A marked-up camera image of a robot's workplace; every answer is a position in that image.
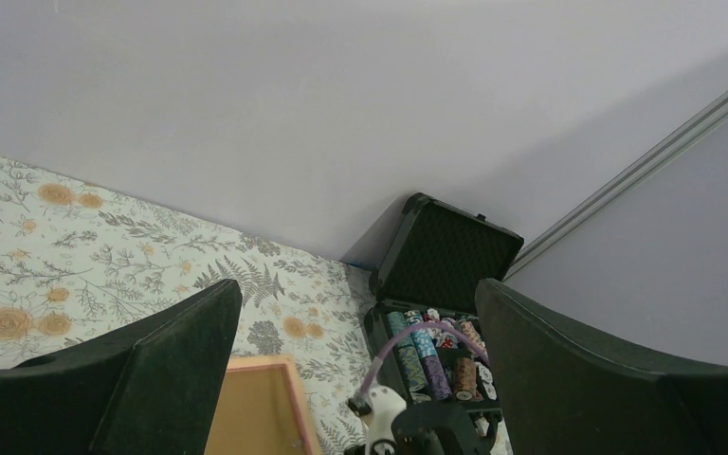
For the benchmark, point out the upper orange poker chip stack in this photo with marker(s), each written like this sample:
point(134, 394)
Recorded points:
point(468, 328)

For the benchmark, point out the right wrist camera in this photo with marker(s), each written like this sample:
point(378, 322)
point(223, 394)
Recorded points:
point(377, 408)

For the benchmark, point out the green poker chip stack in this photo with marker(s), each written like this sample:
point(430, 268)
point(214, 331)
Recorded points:
point(407, 354)

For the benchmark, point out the pink wooden picture frame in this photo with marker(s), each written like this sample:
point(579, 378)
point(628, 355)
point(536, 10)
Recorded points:
point(295, 395)

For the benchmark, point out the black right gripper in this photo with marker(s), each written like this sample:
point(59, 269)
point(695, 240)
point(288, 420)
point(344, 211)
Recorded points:
point(444, 428)

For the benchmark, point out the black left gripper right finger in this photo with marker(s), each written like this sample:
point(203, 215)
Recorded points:
point(568, 388)

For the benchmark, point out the floral tablecloth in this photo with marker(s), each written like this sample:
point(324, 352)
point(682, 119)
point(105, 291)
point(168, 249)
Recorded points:
point(77, 261)

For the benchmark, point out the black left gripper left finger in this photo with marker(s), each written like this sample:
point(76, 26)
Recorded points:
point(150, 387)

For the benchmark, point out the lower orange poker chip stack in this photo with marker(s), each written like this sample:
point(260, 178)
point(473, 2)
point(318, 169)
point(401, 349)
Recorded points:
point(465, 379)

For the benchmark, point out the blue purple poker chip stack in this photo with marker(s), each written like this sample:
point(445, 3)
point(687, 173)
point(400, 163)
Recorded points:
point(431, 363)

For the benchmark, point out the black poker chip case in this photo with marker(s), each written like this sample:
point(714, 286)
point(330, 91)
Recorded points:
point(430, 272)

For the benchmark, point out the orange poker chip stack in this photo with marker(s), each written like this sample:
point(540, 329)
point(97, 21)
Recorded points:
point(465, 379)
point(468, 328)

